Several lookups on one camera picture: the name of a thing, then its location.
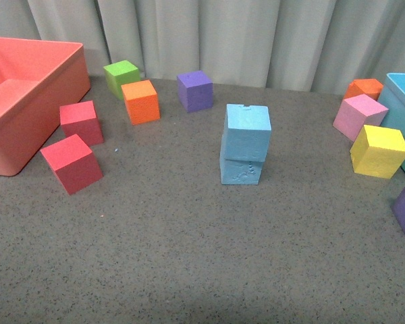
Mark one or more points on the orange foam cube right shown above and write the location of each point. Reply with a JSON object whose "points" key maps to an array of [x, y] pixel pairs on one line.
{"points": [[370, 87]]}

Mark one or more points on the pink plastic bin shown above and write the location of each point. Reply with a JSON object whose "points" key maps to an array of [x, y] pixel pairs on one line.
{"points": [[37, 77]]}

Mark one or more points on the purple foam cube back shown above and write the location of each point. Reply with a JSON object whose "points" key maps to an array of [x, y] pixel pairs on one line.
{"points": [[195, 91]]}

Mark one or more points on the green foam cube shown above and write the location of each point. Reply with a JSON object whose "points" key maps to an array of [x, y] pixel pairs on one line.
{"points": [[120, 73]]}

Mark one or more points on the red foam cube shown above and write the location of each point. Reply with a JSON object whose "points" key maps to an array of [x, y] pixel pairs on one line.
{"points": [[73, 163], [81, 119]]}

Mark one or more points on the red foam cube front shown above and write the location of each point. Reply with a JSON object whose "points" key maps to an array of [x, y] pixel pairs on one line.
{"points": [[73, 163]]}

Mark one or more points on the pink foam cube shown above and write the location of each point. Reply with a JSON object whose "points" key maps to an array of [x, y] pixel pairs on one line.
{"points": [[355, 112]]}

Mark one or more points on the orange foam cube left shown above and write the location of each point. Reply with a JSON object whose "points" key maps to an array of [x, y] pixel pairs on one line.
{"points": [[141, 100]]}

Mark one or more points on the orange foam cube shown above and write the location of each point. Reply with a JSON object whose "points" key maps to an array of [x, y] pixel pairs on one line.
{"points": [[141, 100], [370, 87]]}

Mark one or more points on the yellow foam cube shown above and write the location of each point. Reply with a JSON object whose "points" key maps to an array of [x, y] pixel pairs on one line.
{"points": [[378, 151]]}

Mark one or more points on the light blue dented cube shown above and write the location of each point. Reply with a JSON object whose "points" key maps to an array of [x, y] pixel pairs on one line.
{"points": [[236, 172]]}

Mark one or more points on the light blue notched cube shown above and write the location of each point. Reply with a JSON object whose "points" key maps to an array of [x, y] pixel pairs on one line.
{"points": [[247, 132]]}

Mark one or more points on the grey curtain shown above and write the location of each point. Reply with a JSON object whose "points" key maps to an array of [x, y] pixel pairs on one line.
{"points": [[315, 46]]}

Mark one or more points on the red foam cube rear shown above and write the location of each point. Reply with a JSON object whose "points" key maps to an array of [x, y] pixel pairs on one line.
{"points": [[81, 119]]}

